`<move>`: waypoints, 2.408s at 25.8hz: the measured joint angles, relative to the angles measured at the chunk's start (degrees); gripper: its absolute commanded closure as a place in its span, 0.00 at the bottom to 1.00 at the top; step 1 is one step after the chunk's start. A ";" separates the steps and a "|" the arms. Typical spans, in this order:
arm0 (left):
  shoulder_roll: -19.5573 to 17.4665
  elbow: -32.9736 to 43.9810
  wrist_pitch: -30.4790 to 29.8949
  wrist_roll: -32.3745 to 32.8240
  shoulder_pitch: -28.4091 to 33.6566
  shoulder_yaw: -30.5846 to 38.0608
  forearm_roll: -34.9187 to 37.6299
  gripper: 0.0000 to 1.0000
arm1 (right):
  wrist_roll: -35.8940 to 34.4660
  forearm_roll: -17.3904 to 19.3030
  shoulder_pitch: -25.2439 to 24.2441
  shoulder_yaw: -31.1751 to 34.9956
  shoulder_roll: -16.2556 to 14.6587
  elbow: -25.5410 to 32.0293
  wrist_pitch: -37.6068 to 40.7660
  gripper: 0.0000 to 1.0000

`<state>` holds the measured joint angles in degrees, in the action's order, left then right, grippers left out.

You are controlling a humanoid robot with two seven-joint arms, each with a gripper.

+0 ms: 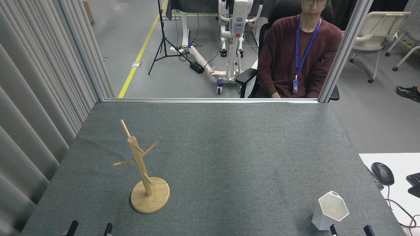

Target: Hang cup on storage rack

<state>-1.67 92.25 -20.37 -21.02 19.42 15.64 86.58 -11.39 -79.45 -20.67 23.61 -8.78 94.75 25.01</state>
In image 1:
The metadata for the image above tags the wooden cup rack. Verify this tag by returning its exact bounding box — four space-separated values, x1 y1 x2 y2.
113 119 171 214

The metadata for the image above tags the dark desk cover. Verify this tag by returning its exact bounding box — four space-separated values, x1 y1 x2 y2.
165 0 220 21

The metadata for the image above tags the black shoe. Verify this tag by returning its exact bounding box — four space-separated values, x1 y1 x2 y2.
395 86 420 103

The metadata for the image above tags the black tripod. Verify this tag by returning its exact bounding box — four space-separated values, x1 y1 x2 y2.
148 0 191 75

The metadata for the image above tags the grey felt table cover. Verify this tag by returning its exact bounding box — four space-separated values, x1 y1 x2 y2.
19 101 408 236

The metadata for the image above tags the white hexagonal cup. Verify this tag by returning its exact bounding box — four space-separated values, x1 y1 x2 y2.
311 191 350 231

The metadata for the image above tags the blue lanyard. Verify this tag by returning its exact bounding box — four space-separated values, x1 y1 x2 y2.
295 14 322 80

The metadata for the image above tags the grey curtain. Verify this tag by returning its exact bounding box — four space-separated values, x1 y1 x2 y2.
0 0 114 236

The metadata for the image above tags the white chair with armrests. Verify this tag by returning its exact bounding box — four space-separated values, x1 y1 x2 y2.
348 11 411 84

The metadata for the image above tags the white chair on castors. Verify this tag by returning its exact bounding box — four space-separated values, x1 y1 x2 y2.
385 0 420 72

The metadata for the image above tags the black computer mouse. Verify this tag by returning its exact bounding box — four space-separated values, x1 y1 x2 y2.
370 162 395 187

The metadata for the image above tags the black office chair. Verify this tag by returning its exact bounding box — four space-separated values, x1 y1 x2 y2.
235 0 340 101

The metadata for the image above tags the cardboard box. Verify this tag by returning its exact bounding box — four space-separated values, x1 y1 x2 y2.
82 1 95 25

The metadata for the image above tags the white desk frame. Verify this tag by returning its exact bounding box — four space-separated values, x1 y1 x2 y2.
169 11 191 55

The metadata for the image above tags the black mouse cable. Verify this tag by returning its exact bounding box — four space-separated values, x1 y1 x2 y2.
383 185 420 228

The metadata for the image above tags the white stand on wheels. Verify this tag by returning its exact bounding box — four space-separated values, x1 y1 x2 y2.
188 0 263 95

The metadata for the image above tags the person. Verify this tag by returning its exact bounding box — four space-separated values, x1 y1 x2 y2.
255 0 343 99

